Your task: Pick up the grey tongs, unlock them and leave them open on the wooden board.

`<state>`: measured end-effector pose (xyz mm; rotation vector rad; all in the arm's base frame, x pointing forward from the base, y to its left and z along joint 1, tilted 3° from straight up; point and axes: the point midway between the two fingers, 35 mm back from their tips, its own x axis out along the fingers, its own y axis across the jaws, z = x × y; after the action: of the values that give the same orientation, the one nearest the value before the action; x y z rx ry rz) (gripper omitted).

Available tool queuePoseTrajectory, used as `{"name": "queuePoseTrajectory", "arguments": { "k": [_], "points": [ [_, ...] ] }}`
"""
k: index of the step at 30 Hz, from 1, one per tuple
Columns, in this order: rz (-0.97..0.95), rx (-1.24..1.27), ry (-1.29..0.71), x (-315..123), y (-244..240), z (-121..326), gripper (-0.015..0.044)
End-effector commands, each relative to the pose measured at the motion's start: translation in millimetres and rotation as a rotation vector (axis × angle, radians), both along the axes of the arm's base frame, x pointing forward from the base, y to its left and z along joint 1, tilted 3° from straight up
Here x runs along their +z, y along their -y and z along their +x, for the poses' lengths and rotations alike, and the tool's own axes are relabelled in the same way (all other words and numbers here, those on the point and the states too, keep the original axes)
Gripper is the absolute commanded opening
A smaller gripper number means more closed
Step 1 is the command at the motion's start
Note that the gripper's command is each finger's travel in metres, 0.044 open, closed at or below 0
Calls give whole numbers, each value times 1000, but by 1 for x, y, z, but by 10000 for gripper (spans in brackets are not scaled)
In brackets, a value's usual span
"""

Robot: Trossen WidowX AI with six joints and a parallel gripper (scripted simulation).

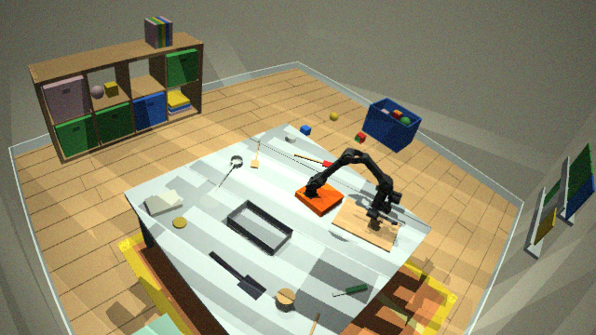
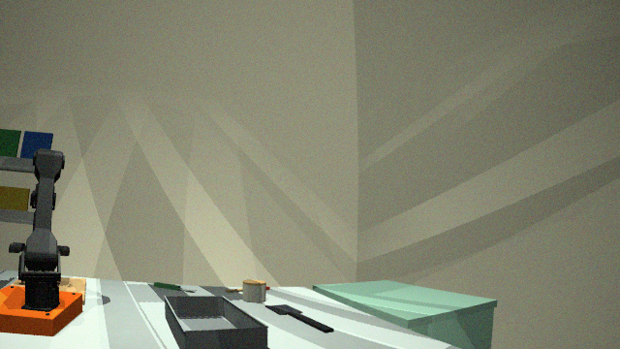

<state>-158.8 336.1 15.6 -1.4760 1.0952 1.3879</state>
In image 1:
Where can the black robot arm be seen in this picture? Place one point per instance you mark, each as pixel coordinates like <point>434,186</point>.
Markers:
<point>385,187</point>

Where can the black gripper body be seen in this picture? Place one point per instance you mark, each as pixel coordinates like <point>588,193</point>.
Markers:
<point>373,212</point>

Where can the gold round disc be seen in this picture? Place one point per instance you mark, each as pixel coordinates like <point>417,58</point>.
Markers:
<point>179,222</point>

